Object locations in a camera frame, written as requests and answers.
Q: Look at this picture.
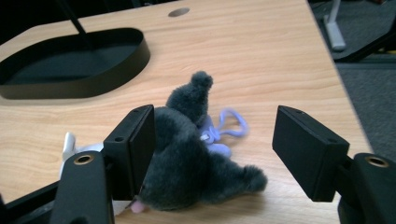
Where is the grey plush toy keychain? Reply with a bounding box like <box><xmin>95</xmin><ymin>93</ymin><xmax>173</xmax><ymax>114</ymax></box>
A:
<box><xmin>130</xmin><ymin>70</ymin><xmax>269</xmax><ymax>215</ymax></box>

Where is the white stand leg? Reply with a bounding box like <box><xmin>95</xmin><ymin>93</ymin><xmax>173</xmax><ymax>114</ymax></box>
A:
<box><xmin>322</xmin><ymin>0</ymin><xmax>347</xmax><ymax>52</ymax></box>

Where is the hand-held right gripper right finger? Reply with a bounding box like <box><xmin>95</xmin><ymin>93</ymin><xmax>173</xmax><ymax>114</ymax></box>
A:
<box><xmin>272</xmin><ymin>105</ymin><xmax>350</xmax><ymax>203</ymax></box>

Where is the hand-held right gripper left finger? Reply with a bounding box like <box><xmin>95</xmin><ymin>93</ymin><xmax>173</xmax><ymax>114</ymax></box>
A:
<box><xmin>103</xmin><ymin>104</ymin><xmax>156</xmax><ymax>202</ymax></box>

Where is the white plastic object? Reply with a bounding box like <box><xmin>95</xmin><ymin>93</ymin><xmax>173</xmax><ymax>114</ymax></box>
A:
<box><xmin>59</xmin><ymin>132</ymin><xmax>106</xmax><ymax>179</ymax></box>

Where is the black stand base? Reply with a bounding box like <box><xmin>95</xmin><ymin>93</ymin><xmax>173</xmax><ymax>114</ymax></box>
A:
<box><xmin>332</xmin><ymin>18</ymin><xmax>396</xmax><ymax>63</ymax></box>

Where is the thin black rod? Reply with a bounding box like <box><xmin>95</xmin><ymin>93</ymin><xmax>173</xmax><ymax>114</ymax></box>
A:
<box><xmin>55</xmin><ymin>0</ymin><xmax>95</xmax><ymax>49</ymax></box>

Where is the black oval tray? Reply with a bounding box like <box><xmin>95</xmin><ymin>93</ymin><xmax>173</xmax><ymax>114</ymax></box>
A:
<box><xmin>0</xmin><ymin>27</ymin><xmax>151</xmax><ymax>101</ymax></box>

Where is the oval desk cable hole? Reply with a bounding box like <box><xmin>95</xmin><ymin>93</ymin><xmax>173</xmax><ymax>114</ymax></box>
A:
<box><xmin>167</xmin><ymin>7</ymin><xmax>191</xmax><ymax>18</ymax></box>

